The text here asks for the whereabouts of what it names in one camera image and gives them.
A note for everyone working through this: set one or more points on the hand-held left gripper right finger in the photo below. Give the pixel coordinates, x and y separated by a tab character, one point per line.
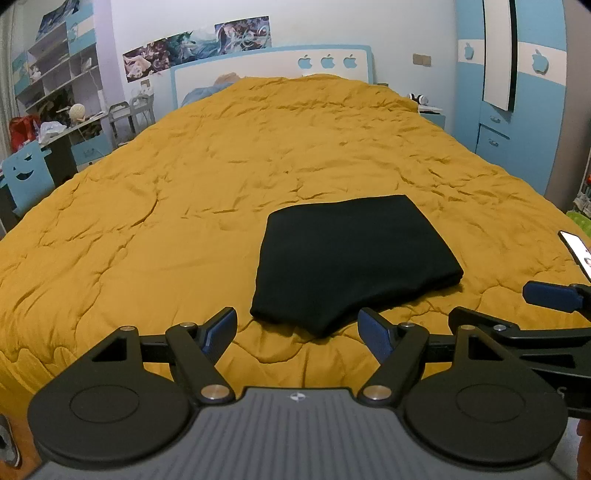
374	334

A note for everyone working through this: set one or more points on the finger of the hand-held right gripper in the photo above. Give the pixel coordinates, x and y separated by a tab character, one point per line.
545	340
549	294

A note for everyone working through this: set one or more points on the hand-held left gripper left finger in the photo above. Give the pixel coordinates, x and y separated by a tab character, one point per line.
220	330

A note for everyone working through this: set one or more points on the black pants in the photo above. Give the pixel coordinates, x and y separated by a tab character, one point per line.
351	258

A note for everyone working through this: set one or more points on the smartphone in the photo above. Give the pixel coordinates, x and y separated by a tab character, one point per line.
577	251

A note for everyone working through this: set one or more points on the yellow quilt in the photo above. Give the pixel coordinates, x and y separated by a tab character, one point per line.
184	207

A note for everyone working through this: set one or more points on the blue and white wardrobe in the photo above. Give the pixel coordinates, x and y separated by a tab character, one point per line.
540	138

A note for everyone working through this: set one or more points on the blue nightstand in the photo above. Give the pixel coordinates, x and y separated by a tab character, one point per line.
434	117

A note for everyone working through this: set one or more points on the blue and white desk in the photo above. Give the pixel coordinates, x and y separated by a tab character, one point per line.
83	143

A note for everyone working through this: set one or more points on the grey chair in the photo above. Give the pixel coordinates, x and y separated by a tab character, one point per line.
119	117
144	108

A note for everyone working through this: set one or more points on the white headphones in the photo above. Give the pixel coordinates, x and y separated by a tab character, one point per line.
419	98

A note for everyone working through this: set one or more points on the blue pillow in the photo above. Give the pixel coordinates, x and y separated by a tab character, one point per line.
203	92

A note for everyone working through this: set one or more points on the grey shoe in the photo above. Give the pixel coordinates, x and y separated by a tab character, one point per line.
8	443

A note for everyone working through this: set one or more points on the wardrobe mirror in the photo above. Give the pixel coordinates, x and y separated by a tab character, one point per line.
498	55

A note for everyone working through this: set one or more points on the blue smiley chair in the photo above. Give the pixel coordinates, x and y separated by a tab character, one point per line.
25	170

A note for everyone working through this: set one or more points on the cream round ball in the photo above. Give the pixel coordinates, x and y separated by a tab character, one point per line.
77	112

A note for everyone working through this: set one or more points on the white plastic bag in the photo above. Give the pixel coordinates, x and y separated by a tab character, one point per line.
51	129

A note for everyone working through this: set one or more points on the blue and white headboard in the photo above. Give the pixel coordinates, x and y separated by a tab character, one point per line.
277	64

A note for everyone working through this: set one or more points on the red bag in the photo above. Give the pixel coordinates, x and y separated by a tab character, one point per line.
23	131

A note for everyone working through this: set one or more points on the blue and white shelf unit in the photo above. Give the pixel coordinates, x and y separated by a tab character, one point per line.
55	78

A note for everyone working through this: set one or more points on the white curtain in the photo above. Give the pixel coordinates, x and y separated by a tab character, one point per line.
4	106

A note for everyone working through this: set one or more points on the poster on shelf unit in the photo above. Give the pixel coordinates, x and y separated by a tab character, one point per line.
64	14

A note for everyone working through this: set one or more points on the wall switch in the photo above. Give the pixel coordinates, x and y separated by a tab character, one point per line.
422	59

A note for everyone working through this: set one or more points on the wall poster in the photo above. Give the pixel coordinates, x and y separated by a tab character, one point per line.
194	44

